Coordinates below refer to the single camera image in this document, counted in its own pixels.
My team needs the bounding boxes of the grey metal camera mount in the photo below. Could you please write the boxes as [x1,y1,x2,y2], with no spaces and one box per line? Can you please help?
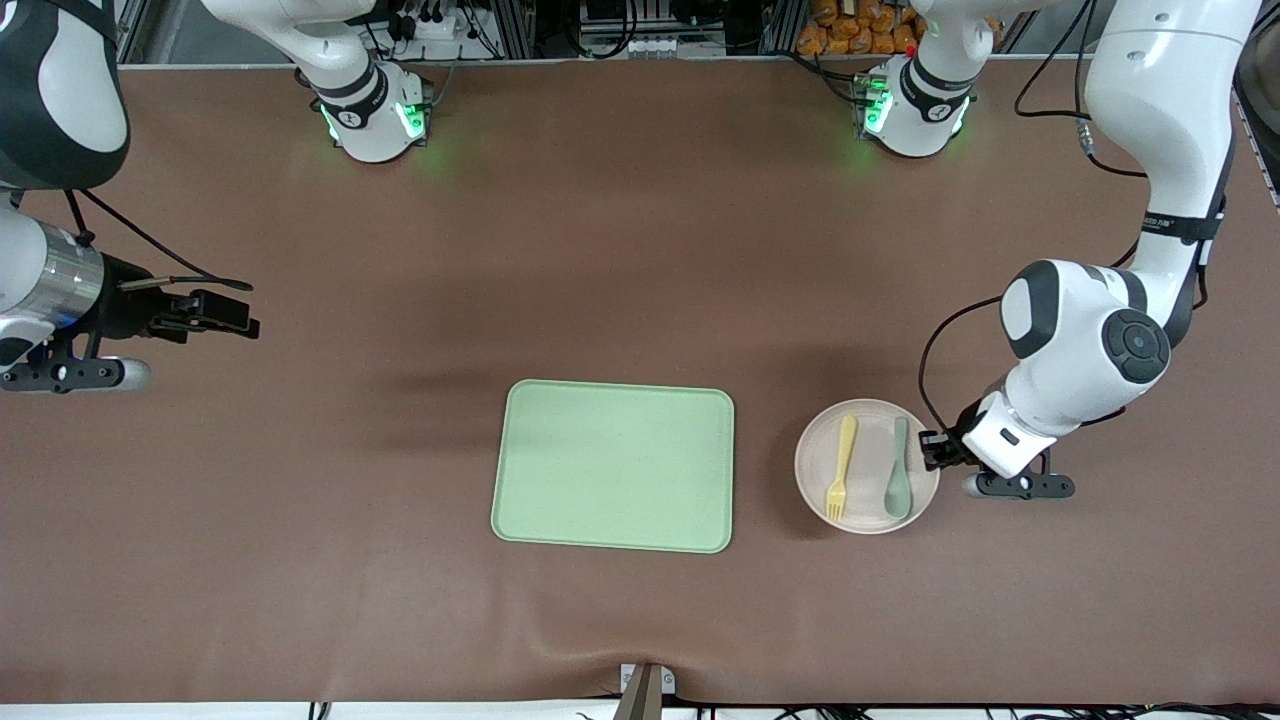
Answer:
[618,662,677,720]

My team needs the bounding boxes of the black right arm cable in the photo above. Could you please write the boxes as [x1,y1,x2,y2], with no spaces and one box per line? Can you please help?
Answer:
[60,188,254,293]

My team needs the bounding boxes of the white power strip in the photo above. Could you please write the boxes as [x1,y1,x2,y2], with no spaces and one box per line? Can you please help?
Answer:
[395,12,483,41]

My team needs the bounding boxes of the teal green plastic spoon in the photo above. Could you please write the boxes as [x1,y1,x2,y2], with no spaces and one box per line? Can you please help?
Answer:
[883,417,913,521]

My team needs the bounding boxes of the white terminal block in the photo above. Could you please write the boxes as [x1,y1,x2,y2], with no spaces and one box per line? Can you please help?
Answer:
[578,35,683,58]

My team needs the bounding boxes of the yellow plastic fork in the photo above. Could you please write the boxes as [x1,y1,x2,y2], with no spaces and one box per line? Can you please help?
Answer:
[825,415,859,523]

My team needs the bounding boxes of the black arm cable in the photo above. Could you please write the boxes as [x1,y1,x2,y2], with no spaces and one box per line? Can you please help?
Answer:
[60,188,254,293]
[918,0,1226,436]

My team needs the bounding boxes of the round beige plate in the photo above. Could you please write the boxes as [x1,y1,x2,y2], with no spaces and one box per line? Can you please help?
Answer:
[794,399,941,535]

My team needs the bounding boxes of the light green rectangular tray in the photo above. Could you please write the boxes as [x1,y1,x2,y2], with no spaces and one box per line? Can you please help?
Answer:
[491,379,735,554]

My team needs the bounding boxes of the orange snack packets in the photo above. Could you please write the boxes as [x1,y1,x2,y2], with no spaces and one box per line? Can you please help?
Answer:
[797,0,926,56]

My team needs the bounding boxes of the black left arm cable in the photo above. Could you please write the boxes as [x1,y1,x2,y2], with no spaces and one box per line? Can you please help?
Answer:
[918,0,1226,436]

